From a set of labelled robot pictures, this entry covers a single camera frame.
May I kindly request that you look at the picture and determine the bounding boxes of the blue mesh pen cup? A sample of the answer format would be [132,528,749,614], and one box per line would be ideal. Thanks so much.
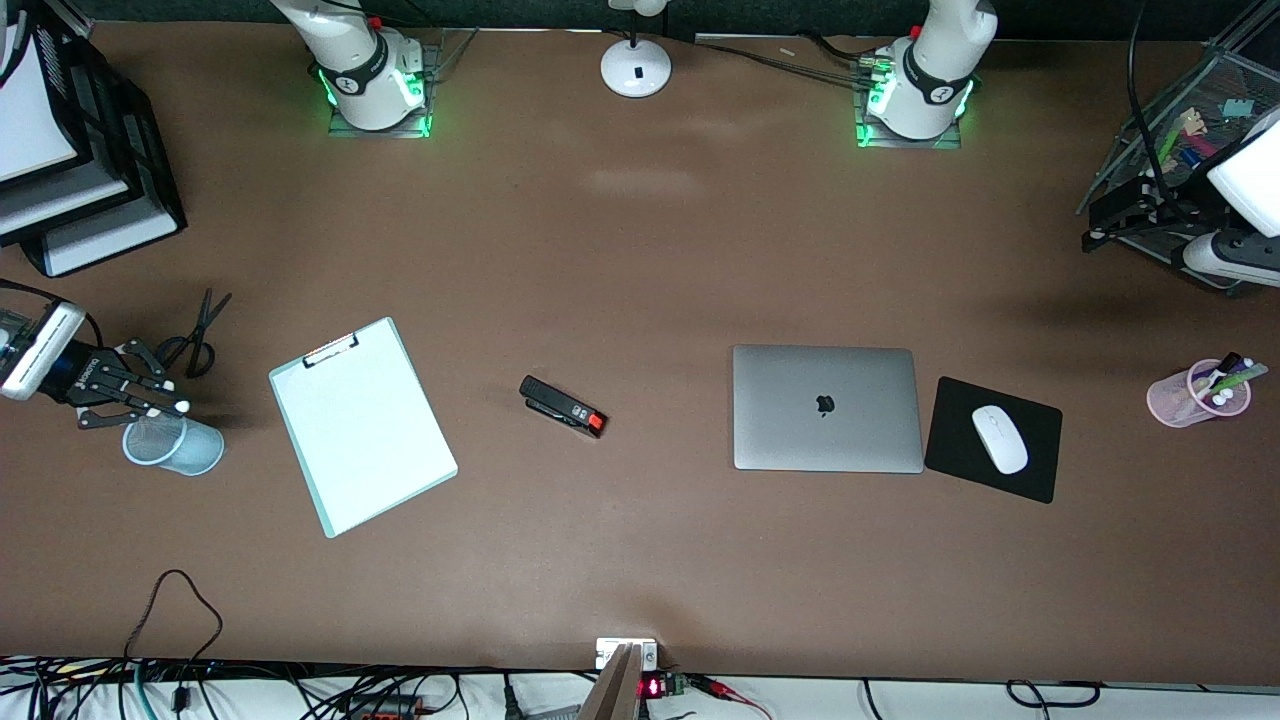
[122,413,226,477]

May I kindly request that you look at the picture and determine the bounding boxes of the black looped cable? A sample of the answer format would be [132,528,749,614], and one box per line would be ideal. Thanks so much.
[1005,680,1103,711]

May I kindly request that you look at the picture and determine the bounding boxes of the black stapler red tip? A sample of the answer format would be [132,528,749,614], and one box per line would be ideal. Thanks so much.
[519,375,609,440]

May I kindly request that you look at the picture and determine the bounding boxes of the teal clipboard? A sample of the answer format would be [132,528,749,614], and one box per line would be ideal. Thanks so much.
[268,316,460,540]

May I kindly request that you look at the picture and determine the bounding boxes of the orange power strip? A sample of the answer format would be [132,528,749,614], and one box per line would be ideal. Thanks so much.
[345,693,426,720]

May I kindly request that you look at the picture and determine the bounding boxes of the white computer mouse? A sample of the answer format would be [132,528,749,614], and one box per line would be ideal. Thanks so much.
[971,404,1030,476]

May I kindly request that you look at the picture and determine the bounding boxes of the black stacked letter tray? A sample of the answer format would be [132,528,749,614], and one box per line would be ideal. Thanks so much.
[0,20,188,279]

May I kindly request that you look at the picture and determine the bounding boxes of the black cable tangle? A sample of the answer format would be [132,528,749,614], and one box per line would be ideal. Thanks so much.
[0,655,591,720]

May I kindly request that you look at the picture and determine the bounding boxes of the black scissors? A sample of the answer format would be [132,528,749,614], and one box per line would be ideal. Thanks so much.
[154,288,234,380]

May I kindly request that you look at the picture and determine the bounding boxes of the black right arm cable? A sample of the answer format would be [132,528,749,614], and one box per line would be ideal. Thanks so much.
[0,278,103,349]

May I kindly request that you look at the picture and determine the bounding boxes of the wooden slat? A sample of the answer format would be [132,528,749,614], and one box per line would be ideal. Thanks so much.
[577,643,644,720]

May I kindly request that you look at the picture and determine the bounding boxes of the grey mesh desk tray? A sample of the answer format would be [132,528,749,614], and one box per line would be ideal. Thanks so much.
[1078,0,1280,296]

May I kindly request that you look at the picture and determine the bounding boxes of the black table cable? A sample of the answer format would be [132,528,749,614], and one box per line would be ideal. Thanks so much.
[695,38,881,86]

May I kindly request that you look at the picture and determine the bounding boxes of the brown cord loop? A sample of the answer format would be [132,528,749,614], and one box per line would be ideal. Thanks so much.
[124,569,224,669]

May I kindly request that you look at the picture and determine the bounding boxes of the black mouse pad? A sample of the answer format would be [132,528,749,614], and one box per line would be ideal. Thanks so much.
[924,376,1064,505]

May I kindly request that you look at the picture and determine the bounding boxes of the green white-tipped marker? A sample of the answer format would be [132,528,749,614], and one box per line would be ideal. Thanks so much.
[1146,123,1188,179]

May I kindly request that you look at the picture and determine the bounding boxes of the white round stand base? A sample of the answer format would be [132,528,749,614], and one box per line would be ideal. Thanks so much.
[600,0,673,99]

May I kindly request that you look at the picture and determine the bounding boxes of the red cable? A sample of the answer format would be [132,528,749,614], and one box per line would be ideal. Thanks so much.
[690,676,773,720]

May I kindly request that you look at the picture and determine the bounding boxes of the white connector block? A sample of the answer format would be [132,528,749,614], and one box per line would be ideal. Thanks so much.
[596,638,659,671]

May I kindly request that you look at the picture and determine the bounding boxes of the pink mesh pen cup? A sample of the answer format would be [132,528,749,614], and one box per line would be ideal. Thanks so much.
[1146,358,1253,429]

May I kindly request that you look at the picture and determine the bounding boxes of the white clipboard paper sheet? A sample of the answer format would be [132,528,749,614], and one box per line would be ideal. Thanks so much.
[272,322,453,531]

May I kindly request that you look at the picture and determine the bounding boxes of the silver laptop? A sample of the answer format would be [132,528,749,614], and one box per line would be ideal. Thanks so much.
[732,345,925,475]

